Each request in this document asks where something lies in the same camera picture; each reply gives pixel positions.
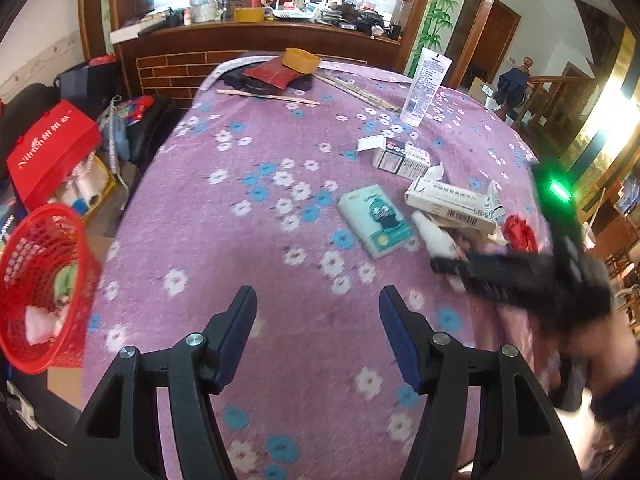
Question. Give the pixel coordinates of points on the wooden chopstick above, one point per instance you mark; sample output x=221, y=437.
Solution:
x=270, y=97

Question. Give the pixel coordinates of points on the red gift box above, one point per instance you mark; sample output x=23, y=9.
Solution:
x=50, y=155

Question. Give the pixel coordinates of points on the white medicine box dark label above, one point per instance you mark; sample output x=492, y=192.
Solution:
x=400, y=160

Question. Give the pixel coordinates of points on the red wrapper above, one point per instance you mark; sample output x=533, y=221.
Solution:
x=520, y=232

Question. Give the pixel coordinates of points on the white paper strip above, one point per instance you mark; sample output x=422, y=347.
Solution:
x=220, y=70

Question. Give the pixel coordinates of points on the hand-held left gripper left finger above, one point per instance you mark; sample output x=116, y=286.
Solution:
x=235, y=340

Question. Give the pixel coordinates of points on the cardboard box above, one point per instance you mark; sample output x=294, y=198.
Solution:
x=65, y=385

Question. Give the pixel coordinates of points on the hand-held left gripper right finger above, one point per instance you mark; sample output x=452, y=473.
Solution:
x=400, y=335

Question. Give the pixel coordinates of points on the red packet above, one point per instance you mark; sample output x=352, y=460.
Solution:
x=270, y=74

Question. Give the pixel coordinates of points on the bamboo wall sticker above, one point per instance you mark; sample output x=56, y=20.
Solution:
x=435, y=15

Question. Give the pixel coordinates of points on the red cloth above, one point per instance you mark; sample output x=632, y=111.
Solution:
x=101, y=60

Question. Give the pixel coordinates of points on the wooden stair railing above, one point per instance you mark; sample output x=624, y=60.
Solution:
x=555, y=95

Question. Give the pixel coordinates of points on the dark blue bag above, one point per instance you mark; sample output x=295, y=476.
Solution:
x=85, y=80

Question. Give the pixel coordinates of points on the wooden counter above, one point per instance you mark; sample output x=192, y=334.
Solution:
x=200, y=37

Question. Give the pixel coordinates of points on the yellow box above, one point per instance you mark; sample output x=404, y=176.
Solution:
x=300, y=60

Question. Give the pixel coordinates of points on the black flat object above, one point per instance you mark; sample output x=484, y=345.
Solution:
x=235, y=80

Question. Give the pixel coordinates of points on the red plastic basket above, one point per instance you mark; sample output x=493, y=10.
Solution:
x=45, y=240

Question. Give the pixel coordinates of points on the white lotion tube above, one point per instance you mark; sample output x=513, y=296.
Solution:
x=425, y=85

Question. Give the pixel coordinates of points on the person's right forearm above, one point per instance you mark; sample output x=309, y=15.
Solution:
x=615, y=360

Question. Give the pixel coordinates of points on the long white medicine box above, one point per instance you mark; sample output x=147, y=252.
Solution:
x=450, y=202

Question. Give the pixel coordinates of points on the small white tube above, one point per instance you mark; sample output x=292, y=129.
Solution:
x=496, y=202

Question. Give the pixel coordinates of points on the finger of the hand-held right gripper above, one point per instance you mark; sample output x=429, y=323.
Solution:
x=490, y=275

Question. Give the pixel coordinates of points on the dark jacket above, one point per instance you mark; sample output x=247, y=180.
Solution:
x=512, y=87

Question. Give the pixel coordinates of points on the bundle of bamboo sticks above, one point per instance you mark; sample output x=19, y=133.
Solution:
x=355, y=91

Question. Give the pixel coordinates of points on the teal tissue packet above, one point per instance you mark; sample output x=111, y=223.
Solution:
x=375, y=220

